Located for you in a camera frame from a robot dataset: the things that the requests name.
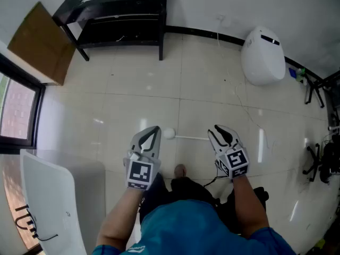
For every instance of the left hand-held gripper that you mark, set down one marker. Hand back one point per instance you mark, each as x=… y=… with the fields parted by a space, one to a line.
x=139 y=173

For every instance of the person's foot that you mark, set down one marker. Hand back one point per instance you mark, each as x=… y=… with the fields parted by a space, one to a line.
x=180 y=170

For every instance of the white toilet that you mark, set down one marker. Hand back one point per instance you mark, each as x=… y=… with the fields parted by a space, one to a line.
x=261 y=60

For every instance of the black glass door frame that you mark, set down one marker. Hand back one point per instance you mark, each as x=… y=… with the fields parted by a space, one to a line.
x=38 y=110

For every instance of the person's blue shirt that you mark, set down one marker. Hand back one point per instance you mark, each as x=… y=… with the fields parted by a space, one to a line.
x=186 y=230

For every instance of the white round-headed brush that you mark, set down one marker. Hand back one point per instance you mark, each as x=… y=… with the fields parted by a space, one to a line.
x=169 y=133

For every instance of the black vanity table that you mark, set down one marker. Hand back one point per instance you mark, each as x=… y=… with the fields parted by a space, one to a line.
x=125 y=33

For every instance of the tall brown cardboard sheet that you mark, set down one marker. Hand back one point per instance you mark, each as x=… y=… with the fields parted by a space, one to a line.
x=40 y=44

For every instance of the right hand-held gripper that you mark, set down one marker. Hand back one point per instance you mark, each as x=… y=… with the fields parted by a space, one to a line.
x=235 y=162

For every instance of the small blue item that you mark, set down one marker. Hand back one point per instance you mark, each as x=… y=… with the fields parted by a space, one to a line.
x=292 y=72

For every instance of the person's black trousers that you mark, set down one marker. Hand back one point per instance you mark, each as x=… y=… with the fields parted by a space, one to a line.
x=186 y=190

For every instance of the black office chair base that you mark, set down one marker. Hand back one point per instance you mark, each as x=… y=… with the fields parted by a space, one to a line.
x=316 y=158

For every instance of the person's left forearm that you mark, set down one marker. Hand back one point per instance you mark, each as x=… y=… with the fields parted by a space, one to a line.
x=119 y=219

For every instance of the person's right forearm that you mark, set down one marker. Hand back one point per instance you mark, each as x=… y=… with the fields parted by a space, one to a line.
x=247 y=206

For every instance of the green bottle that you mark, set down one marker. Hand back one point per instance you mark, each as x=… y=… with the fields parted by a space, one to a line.
x=300 y=74

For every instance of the white bathtub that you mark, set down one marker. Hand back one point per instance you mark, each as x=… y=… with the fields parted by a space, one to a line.
x=50 y=195

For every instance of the black metal stand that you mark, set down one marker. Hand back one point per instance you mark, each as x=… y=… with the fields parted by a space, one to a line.
x=317 y=89

